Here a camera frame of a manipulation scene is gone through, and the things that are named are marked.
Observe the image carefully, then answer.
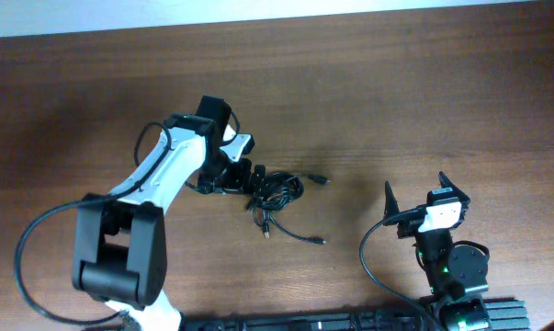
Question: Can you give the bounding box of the left camera cable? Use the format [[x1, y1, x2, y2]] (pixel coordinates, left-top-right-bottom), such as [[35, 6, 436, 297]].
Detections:
[[13, 120, 175, 326]]

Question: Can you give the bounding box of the camera cable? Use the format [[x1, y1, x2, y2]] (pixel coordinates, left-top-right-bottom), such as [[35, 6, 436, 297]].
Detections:
[[358, 207, 447, 331], [13, 120, 175, 326]]

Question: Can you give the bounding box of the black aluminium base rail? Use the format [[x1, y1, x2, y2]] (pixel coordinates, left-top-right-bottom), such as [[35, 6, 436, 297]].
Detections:
[[180, 299, 530, 331]]

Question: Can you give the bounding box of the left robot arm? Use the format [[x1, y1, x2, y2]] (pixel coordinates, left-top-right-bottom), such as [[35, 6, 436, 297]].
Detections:
[[72, 96, 260, 330]]

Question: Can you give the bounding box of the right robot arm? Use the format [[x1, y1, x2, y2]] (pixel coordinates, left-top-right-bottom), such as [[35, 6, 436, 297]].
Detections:
[[384, 172, 492, 330]]

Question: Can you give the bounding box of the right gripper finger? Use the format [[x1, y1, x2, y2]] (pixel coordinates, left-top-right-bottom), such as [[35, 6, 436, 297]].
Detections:
[[383, 181, 400, 220], [438, 171, 470, 205]]

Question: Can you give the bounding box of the right camera cable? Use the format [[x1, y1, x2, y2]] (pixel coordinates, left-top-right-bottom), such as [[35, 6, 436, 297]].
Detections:
[[358, 207, 447, 331]]

